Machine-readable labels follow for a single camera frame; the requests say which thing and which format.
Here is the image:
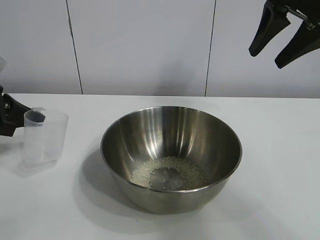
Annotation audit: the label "clear plastic measuring cup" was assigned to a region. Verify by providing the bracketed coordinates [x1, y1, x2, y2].
[19, 106, 70, 178]

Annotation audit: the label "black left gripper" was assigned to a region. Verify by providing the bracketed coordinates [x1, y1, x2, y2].
[0, 84, 47, 138]

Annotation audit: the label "white rice grains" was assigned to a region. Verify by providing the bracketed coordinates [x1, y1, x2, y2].
[131, 156, 210, 191]

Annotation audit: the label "stainless steel mixing bowl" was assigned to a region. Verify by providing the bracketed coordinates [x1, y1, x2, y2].
[99, 106, 243, 215]

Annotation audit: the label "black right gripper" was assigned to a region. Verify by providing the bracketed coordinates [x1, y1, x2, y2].
[248, 0, 320, 70]

